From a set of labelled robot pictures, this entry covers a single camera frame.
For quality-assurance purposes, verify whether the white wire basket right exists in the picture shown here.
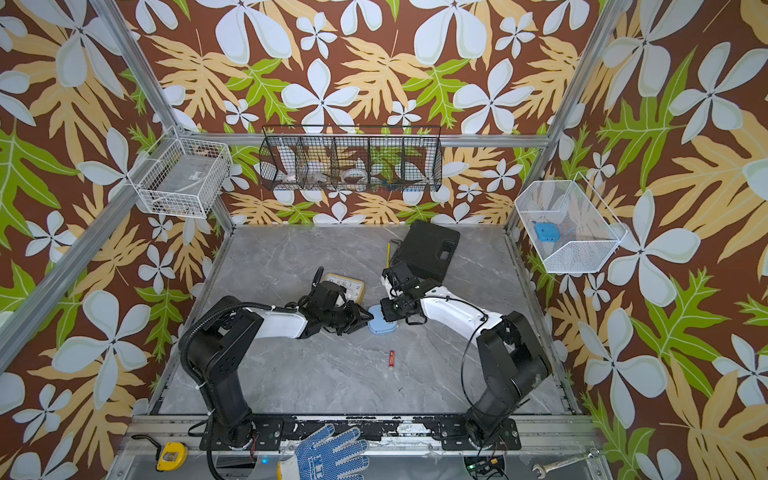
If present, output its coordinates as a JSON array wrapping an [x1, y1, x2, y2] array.
[[515, 174, 628, 276]]

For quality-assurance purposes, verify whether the black plastic tool case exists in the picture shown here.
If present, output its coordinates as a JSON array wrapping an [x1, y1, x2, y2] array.
[[391, 220, 460, 283]]

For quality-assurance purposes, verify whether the white wire basket left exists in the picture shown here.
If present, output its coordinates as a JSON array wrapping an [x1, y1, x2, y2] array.
[[129, 127, 233, 219]]

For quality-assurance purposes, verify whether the green circuit board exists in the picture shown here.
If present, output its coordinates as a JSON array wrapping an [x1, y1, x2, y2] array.
[[463, 455, 506, 479]]

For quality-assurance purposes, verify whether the yellow tape measure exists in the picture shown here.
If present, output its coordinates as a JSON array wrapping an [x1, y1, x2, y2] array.
[[156, 442, 188, 472]]

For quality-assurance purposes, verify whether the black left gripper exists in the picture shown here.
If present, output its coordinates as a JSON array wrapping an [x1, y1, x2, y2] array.
[[322, 300, 376, 334]]

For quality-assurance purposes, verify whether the white wire basket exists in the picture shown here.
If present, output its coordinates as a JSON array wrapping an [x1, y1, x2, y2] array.
[[515, 174, 628, 276], [129, 127, 233, 219]]

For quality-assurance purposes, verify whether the black wire basket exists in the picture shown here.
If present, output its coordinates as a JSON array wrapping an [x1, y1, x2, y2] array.
[[257, 124, 444, 192]]

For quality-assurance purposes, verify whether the blue white knit glove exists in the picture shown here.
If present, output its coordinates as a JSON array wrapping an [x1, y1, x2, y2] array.
[[277, 424, 370, 480]]

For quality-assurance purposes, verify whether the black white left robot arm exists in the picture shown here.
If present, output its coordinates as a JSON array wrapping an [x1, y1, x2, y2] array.
[[179, 281, 374, 450]]

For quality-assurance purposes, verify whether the blue object in basket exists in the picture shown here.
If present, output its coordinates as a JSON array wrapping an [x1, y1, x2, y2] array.
[[534, 222, 561, 243]]

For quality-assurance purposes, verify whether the silver open-end wrench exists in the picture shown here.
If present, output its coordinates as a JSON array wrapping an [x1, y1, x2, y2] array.
[[531, 448, 602, 479]]

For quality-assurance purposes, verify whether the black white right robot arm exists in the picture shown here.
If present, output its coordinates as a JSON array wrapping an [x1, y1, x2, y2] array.
[[380, 262, 552, 448]]

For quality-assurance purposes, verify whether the yellow square alarm clock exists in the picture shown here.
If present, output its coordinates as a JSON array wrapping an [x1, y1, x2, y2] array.
[[323, 273, 365, 303]]

